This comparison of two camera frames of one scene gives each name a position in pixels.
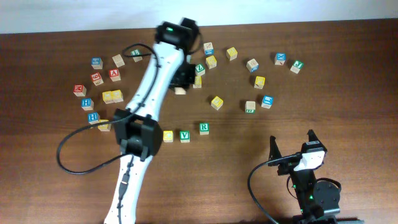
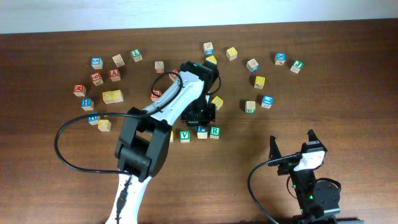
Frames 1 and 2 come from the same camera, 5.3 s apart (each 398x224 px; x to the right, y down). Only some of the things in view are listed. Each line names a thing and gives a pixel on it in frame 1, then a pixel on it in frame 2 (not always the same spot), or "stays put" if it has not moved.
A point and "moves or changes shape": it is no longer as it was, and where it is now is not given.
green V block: (185, 136) stays put
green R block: (204, 128) to (215, 132)
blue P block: (180, 91) moves or changes shape
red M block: (79, 90) stays put
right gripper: (289, 163) stays put
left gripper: (182, 79) to (198, 115)
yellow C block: (168, 136) stays put
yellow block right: (259, 82) stays put
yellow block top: (232, 53) stays put
